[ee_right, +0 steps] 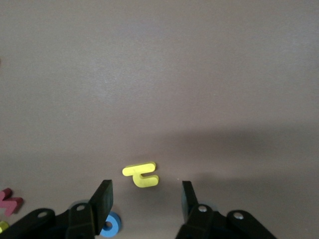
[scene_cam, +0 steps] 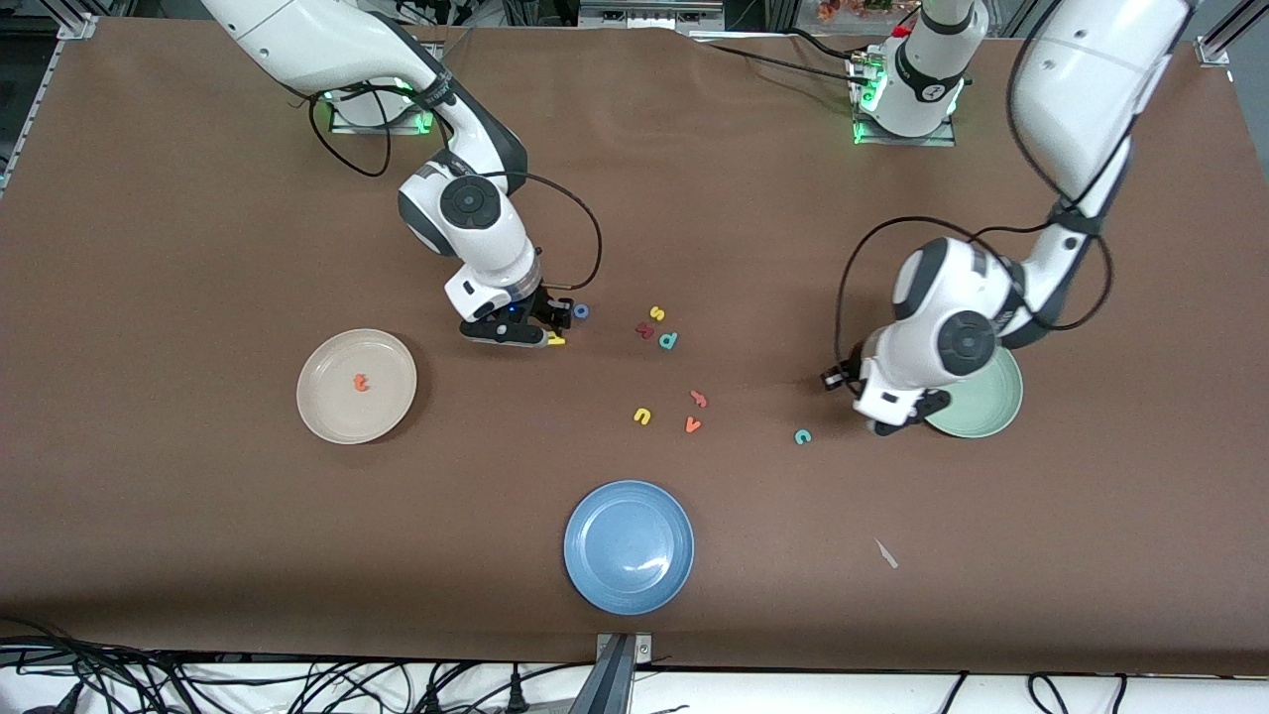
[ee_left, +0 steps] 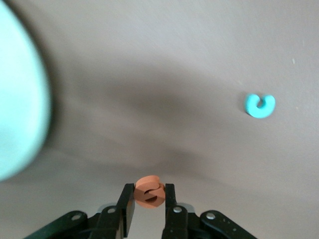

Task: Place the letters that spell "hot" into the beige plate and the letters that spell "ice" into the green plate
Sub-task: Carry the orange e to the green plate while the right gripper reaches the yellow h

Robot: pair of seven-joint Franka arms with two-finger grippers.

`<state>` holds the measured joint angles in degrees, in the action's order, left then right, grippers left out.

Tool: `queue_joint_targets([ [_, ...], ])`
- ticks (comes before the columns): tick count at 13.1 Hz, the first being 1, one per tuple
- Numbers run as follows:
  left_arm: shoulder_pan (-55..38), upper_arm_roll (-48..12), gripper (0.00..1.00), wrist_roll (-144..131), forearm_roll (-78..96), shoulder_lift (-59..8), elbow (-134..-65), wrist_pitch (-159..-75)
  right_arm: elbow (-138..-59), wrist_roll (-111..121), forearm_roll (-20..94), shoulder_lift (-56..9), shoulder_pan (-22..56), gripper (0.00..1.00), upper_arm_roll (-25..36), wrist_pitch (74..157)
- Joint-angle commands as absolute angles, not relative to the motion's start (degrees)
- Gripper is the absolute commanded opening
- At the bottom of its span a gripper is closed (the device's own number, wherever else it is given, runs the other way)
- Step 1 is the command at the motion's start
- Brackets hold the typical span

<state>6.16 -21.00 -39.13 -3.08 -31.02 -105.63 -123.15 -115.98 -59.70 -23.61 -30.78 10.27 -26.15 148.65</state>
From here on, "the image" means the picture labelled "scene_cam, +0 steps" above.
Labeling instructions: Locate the brown table cover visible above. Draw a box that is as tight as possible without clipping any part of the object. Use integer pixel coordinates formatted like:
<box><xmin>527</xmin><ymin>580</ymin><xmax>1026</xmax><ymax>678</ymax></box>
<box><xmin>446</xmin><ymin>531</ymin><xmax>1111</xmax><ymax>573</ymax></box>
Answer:
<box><xmin>0</xmin><ymin>18</ymin><xmax>1269</xmax><ymax>677</ymax></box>

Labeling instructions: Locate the green round plate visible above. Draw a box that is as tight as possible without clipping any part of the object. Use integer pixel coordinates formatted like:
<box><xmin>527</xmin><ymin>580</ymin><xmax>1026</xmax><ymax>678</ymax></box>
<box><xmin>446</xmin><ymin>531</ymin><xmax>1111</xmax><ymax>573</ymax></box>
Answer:
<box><xmin>924</xmin><ymin>347</ymin><xmax>1024</xmax><ymax>439</ymax></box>

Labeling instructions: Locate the beige round plate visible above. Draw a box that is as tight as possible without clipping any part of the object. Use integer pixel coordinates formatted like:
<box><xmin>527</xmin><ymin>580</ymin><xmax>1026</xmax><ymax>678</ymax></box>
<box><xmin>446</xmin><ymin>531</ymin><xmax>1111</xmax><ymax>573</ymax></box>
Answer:
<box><xmin>296</xmin><ymin>328</ymin><xmax>418</xmax><ymax>445</ymax></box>

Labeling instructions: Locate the blue round plate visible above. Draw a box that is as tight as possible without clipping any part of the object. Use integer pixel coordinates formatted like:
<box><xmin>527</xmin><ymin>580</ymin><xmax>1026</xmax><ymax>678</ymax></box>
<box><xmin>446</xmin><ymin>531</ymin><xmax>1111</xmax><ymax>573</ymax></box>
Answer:
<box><xmin>563</xmin><ymin>480</ymin><xmax>695</xmax><ymax>616</ymax></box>

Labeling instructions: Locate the aluminium corner profile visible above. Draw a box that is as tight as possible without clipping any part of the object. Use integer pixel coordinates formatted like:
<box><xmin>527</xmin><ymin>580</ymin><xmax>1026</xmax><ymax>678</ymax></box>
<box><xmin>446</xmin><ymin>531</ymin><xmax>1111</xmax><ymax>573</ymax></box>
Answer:
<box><xmin>1195</xmin><ymin>0</ymin><xmax>1269</xmax><ymax>68</ymax></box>

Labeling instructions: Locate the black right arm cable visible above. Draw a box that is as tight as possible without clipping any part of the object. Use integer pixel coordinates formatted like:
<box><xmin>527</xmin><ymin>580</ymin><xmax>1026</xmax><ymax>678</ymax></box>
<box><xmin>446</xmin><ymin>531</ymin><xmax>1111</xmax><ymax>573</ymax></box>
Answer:
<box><xmin>307</xmin><ymin>84</ymin><xmax>603</xmax><ymax>291</ymax></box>

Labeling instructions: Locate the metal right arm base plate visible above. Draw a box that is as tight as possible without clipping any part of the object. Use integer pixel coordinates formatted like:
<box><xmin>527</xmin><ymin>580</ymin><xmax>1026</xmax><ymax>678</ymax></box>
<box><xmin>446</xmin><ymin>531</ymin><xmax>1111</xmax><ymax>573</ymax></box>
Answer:
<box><xmin>330</xmin><ymin>94</ymin><xmax>437</xmax><ymax>135</ymax></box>

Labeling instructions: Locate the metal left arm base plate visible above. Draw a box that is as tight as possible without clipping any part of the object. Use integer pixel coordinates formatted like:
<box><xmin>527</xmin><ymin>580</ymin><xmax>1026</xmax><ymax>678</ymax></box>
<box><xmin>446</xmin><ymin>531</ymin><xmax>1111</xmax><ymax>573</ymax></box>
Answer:
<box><xmin>851</xmin><ymin>55</ymin><xmax>958</xmax><ymax>148</ymax></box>

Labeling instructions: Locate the grey metal frame bracket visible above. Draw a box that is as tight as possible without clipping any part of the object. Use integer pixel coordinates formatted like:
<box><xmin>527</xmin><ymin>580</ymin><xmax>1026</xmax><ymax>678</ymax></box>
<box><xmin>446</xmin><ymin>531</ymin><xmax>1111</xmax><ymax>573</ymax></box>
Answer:
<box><xmin>580</xmin><ymin>0</ymin><xmax>727</xmax><ymax>33</ymax></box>

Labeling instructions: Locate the black base power cable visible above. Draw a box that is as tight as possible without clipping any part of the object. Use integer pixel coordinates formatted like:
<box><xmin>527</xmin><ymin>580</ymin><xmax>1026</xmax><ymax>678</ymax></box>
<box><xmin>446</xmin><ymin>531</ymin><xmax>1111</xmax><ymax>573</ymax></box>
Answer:
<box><xmin>694</xmin><ymin>28</ymin><xmax>873</xmax><ymax>90</ymax></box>

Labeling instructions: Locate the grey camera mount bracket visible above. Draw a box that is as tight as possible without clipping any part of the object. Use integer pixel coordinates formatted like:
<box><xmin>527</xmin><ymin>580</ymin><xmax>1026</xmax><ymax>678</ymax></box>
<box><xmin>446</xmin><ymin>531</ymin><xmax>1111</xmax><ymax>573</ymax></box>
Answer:
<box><xmin>593</xmin><ymin>632</ymin><xmax>655</xmax><ymax>714</ymax></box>

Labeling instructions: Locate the black looped floor cable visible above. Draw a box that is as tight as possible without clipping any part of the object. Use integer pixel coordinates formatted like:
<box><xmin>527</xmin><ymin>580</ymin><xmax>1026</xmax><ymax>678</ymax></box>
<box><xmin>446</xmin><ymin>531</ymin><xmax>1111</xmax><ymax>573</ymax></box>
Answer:
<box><xmin>1026</xmin><ymin>672</ymin><xmax>1126</xmax><ymax>714</ymax></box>

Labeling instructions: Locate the aluminium side rail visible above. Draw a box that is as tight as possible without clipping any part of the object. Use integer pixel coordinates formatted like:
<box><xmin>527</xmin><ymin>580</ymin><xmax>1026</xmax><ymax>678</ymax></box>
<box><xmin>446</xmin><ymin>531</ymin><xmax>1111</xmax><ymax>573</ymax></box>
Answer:
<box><xmin>0</xmin><ymin>14</ymin><xmax>97</xmax><ymax>194</ymax></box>

